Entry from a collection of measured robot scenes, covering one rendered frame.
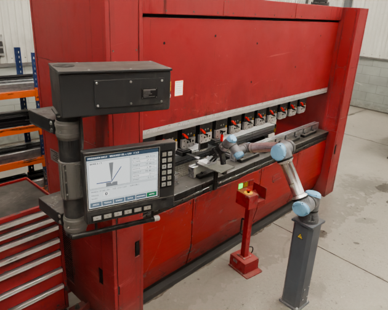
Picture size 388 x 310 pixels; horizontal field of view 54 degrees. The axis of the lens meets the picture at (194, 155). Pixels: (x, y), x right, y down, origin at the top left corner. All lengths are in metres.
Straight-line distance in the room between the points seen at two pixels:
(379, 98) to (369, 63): 0.90
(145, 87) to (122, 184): 0.46
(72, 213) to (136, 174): 0.37
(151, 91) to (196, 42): 1.18
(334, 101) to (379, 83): 5.77
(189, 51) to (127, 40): 0.74
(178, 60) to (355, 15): 2.55
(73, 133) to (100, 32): 0.62
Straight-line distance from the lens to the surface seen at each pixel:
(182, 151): 3.33
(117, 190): 1.82
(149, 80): 1.73
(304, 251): 3.02
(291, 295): 3.30
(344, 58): 4.80
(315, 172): 4.99
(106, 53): 2.12
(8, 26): 6.58
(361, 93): 10.79
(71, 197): 1.90
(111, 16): 2.13
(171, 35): 2.68
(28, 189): 2.87
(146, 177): 1.84
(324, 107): 4.94
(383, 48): 10.53
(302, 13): 4.03
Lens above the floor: 2.20
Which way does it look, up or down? 21 degrees down
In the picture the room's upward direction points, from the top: 3 degrees clockwise
